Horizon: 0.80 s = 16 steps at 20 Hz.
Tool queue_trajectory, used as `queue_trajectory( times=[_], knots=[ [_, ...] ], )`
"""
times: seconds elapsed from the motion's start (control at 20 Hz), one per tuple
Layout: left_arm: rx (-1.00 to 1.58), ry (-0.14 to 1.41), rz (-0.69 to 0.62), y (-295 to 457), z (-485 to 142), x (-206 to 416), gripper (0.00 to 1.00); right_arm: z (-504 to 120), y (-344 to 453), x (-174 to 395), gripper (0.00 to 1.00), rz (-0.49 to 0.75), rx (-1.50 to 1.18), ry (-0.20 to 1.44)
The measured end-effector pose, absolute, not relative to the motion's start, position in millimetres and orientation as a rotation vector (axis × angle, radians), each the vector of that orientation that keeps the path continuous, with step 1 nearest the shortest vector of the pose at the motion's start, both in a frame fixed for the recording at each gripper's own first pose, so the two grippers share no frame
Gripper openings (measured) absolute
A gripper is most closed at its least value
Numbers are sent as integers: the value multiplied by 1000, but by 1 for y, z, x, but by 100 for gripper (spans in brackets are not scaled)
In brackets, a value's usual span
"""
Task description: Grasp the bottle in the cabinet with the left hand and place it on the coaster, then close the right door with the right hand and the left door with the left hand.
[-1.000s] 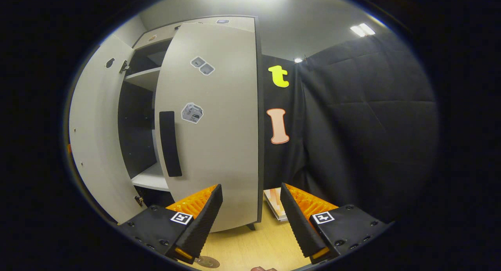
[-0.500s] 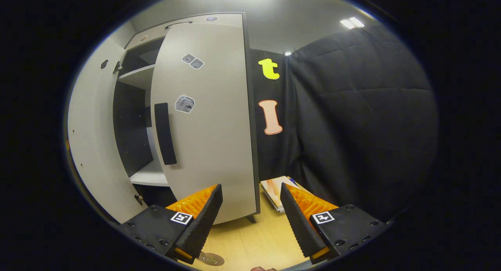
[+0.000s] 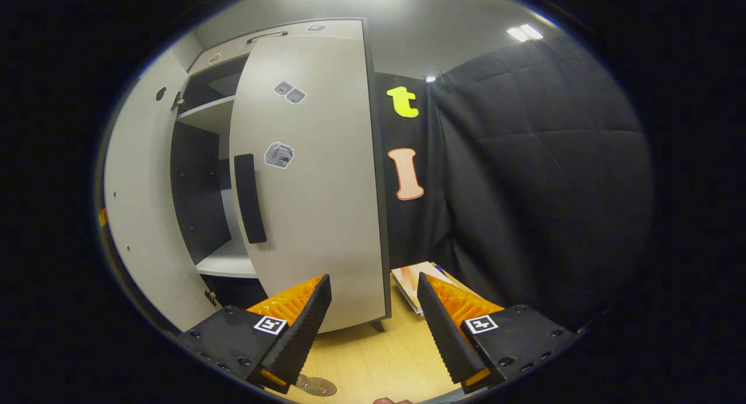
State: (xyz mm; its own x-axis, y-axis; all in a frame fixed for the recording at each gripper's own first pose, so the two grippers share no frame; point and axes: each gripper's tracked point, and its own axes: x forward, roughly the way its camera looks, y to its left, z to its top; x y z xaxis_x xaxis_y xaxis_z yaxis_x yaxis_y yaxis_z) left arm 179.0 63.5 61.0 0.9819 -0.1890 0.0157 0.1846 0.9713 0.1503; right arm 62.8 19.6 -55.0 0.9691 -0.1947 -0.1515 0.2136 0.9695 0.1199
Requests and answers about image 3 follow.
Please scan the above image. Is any black quilted backdrop cloth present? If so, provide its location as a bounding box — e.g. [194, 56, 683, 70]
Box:
[431, 34, 653, 332]

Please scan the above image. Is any white paperback book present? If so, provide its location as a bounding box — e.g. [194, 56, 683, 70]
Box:
[392, 261, 458, 316]

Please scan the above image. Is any round grey coaster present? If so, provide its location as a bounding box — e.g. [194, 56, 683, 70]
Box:
[294, 374, 338, 398]

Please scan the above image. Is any white cabinet shelf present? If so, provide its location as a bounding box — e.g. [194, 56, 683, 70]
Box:
[177, 95, 237, 135]

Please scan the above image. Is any white cabinet door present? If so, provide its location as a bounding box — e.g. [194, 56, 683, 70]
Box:
[228, 34, 392, 335]
[104, 47, 219, 333]

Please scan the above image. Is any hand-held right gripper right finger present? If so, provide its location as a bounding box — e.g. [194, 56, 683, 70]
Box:
[416, 272, 583, 394]

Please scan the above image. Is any black door handle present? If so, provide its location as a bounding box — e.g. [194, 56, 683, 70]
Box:
[234, 153, 268, 245]

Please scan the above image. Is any white cabinet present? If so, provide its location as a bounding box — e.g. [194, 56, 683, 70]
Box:
[169, 18, 392, 335]

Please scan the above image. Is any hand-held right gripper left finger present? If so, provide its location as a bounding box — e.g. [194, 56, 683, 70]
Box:
[177, 273, 333, 394]

